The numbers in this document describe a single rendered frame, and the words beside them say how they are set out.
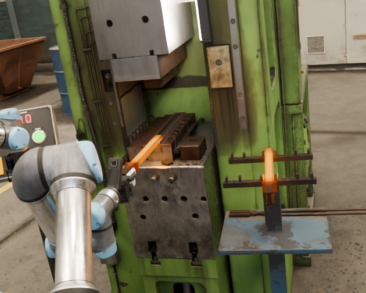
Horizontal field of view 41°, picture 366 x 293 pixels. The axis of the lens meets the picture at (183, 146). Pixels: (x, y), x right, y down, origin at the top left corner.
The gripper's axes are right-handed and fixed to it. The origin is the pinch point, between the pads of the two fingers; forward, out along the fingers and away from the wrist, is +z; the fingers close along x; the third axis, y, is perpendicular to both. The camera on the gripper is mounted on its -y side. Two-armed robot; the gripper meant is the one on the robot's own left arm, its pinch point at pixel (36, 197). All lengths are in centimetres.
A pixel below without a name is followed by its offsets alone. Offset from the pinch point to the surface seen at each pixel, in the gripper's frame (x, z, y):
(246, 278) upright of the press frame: 37, 70, -75
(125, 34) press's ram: 12, -52, -47
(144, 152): 23.1, -7.5, -37.4
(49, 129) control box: -18.2, -17.1, -22.9
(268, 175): 75, -4, -45
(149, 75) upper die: 19, -35, -51
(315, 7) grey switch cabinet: -166, 6, -544
